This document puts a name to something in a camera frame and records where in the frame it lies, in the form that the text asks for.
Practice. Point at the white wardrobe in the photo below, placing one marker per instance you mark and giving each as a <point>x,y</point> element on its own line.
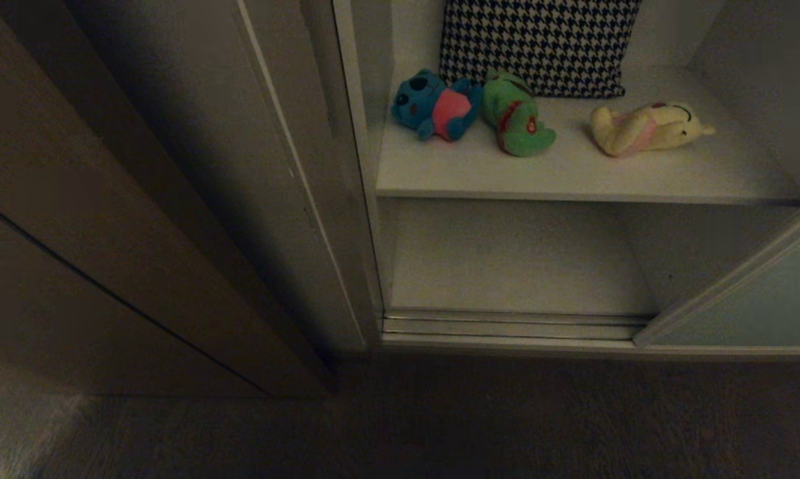
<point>347,199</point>

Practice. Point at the white wardrobe shelf board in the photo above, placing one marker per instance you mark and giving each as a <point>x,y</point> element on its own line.
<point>573,169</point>

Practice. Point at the glass sliding wardrobe door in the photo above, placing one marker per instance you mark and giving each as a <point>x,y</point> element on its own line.
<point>759,299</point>

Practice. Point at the blue and pink plush toy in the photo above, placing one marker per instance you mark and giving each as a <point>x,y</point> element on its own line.
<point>440,106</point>

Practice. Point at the green plush toy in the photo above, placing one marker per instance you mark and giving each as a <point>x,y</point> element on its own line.
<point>516,116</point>

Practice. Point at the black white houndstooth pillow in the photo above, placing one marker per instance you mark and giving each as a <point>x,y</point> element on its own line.
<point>540,40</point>

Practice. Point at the cream yellow plush toy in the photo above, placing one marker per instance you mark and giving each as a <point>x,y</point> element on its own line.
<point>639,128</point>

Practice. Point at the dark wooden cabinet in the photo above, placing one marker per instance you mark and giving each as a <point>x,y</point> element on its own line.
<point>74,233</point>

